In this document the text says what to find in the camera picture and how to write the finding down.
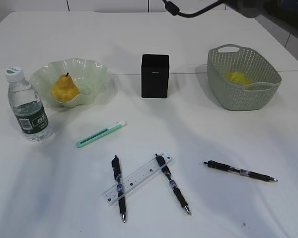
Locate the yellow pear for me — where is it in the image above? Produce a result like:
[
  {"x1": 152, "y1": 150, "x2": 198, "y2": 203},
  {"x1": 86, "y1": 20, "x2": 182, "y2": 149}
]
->
[{"x1": 50, "y1": 72, "x2": 80, "y2": 103}]

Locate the clear water bottle green label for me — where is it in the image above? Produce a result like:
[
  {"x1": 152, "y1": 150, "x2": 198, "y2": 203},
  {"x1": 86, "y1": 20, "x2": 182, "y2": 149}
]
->
[{"x1": 5, "y1": 67, "x2": 51, "y2": 141}]

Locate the blue black right robot arm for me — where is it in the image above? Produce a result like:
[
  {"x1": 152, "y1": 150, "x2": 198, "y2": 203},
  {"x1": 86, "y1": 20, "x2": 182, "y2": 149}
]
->
[{"x1": 225, "y1": 0, "x2": 298, "y2": 38}]

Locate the black pen middle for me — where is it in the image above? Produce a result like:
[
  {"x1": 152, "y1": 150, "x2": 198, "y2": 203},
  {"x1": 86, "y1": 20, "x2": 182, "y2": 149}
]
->
[{"x1": 155, "y1": 154, "x2": 191, "y2": 215}]

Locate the black pen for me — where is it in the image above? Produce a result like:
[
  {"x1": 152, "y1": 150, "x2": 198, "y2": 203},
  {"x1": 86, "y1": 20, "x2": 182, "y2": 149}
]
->
[
  {"x1": 155, "y1": 154, "x2": 191, "y2": 215},
  {"x1": 203, "y1": 160, "x2": 278, "y2": 182},
  {"x1": 111, "y1": 155, "x2": 127, "y2": 223}
]

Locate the green utility knife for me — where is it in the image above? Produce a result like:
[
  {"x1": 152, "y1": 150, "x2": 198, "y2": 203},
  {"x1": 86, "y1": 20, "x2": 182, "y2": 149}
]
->
[{"x1": 76, "y1": 121, "x2": 127, "y2": 148}]

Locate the black square pen holder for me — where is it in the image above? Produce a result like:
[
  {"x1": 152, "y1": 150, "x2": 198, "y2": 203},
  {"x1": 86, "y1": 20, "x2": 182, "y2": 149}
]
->
[{"x1": 141, "y1": 54, "x2": 169, "y2": 98}]

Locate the black pen left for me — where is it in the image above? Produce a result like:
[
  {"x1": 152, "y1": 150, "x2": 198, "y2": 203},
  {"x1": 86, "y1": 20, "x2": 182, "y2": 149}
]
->
[{"x1": 111, "y1": 155, "x2": 127, "y2": 223}]

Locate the green wavy glass plate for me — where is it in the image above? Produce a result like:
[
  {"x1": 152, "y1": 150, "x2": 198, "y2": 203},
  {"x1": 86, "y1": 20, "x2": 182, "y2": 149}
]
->
[{"x1": 29, "y1": 58, "x2": 110, "y2": 108}]

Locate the transparent plastic ruler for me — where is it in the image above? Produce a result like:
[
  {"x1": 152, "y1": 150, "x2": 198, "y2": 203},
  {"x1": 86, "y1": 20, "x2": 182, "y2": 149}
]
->
[{"x1": 101, "y1": 152, "x2": 173, "y2": 206}]

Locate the green woven plastic basket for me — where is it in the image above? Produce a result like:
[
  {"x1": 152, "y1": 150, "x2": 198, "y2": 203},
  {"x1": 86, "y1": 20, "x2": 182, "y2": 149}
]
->
[{"x1": 207, "y1": 44, "x2": 282, "y2": 111}]

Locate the black pen right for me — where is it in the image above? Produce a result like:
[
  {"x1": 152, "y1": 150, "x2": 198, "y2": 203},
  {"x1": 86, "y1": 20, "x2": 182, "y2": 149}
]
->
[{"x1": 203, "y1": 160, "x2": 278, "y2": 182}]

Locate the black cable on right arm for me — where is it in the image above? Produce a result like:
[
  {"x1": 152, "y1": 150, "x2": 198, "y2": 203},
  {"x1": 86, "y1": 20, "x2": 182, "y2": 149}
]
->
[{"x1": 162, "y1": 0, "x2": 229, "y2": 18}]

